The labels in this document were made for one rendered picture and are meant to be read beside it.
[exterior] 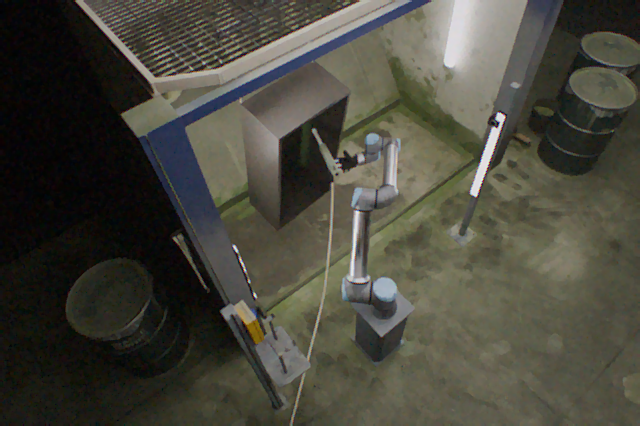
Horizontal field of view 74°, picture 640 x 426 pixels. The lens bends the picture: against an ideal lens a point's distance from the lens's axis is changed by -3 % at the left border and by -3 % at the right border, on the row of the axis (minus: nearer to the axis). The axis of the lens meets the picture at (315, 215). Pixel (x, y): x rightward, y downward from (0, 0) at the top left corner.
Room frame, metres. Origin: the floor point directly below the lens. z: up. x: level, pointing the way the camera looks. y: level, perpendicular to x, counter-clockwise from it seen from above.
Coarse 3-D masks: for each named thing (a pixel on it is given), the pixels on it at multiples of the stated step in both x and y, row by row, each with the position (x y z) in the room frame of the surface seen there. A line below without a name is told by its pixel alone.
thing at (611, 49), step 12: (600, 36) 3.68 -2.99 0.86; (612, 36) 3.67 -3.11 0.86; (588, 48) 3.51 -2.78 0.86; (600, 48) 3.49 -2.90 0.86; (612, 48) 3.47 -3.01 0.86; (624, 48) 3.46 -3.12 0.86; (636, 48) 3.44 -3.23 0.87; (600, 60) 3.31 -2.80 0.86; (612, 60) 3.29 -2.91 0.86; (624, 60) 3.28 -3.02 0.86; (636, 60) 3.26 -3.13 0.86
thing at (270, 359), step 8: (280, 328) 1.07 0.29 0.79; (288, 336) 1.01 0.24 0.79; (264, 344) 0.98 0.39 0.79; (264, 352) 0.93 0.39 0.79; (272, 352) 0.92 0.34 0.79; (264, 360) 0.88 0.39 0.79; (272, 360) 0.88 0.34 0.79; (304, 360) 0.86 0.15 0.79; (272, 368) 0.83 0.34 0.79; (280, 368) 0.82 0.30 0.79; (304, 368) 0.81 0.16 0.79; (272, 376) 0.78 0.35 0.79; (280, 376) 0.78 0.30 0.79; (280, 384) 0.73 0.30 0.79
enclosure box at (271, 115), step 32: (256, 96) 2.17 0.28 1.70; (288, 96) 2.17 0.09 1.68; (320, 96) 2.17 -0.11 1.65; (256, 128) 2.01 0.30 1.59; (288, 128) 1.92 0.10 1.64; (320, 128) 2.46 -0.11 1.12; (256, 160) 2.08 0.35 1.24; (288, 160) 2.53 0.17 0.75; (320, 160) 2.49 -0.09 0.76; (256, 192) 2.17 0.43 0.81; (288, 192) 2.39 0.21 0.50; (320, 192) 2.39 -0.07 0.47
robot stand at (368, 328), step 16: (352, 304) 1.25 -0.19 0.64; (400, 304) 1.21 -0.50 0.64; (368, 320) 1.12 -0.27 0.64; (384, 320) 1.11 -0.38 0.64; (400, 320) 1.10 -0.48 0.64; (352, 336) 1.26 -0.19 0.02; (368, 336) 1.11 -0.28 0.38; (384, 336) 1.04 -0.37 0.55; (400, 336) 1.14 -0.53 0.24; (368, 352) 1.10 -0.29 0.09; (384, 352) 1.06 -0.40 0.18
